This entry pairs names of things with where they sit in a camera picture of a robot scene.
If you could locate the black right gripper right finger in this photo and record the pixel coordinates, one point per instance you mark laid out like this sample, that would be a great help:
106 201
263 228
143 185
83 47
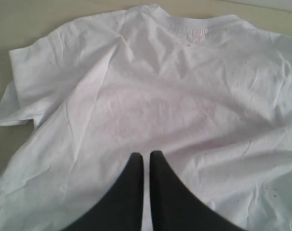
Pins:
174 207

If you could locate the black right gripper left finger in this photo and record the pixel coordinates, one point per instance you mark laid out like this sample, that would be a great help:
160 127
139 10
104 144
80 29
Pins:
121 208

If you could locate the white t-shirt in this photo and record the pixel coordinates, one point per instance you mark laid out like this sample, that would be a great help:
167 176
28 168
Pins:
215 95

